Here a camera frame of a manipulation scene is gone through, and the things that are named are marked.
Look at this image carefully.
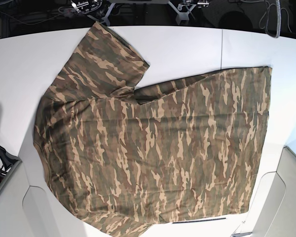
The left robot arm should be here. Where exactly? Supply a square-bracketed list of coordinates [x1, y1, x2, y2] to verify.
[168, 0, 211, 25]

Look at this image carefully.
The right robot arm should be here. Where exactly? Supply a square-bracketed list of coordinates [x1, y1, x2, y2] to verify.
[71, 0, 116, 26]

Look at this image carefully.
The grey coiled cable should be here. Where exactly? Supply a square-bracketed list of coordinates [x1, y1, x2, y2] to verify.
[259, 0, 293, 38]

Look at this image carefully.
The camouflage T-shirt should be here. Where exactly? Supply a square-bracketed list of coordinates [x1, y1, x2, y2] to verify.
[34, 23, 272, 237]

